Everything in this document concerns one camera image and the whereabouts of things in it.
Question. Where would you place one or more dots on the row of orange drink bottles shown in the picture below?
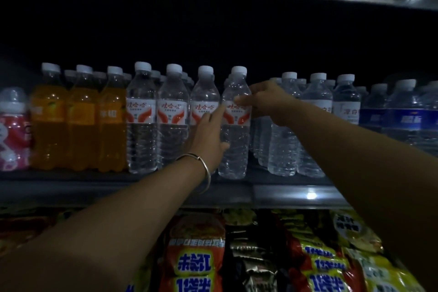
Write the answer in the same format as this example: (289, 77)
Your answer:
(82, 131)

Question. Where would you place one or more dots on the row of blue label waters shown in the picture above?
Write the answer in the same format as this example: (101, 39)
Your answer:
(403, 120)

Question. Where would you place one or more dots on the dark snack packets pile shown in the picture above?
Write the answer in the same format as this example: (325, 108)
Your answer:
(255, 257)

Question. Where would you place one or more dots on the person's left forearm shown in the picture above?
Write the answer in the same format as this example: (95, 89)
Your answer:
(113, 230)

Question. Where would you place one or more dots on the yellow snack packets pile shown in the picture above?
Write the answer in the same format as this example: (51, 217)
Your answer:
(373, 264)

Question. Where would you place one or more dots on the person's right forearm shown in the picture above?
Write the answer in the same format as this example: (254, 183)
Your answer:
(362, 172)

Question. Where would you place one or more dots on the grey metal shelf board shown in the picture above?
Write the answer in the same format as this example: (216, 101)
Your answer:
(85, 187)

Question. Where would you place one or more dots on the person's right hand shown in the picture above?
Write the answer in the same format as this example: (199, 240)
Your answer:
(272, 102)

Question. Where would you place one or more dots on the person's left thumb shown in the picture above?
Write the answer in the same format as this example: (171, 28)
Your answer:
(223, 147)

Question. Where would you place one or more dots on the orange noodle packets pile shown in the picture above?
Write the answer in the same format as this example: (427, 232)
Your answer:
(195, 254)

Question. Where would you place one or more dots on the pink label drink bottle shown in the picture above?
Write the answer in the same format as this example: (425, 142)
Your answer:
(13, 137)

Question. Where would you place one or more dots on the red label plastic water bottle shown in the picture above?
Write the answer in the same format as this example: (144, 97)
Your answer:
(236, 151)

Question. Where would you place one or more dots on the person's left hand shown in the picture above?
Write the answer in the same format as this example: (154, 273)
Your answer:
(207, 139)

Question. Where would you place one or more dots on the red yellow noodle packets pile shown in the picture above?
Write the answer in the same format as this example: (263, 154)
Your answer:
(318, 264)

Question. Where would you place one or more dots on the person's right thumb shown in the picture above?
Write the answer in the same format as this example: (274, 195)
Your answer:
(247, 100)

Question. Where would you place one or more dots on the row of white label waters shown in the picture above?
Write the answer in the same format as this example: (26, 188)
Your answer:
(284, 151)

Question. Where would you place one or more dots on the row of red label waters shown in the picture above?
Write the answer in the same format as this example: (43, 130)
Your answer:
(142, 131)

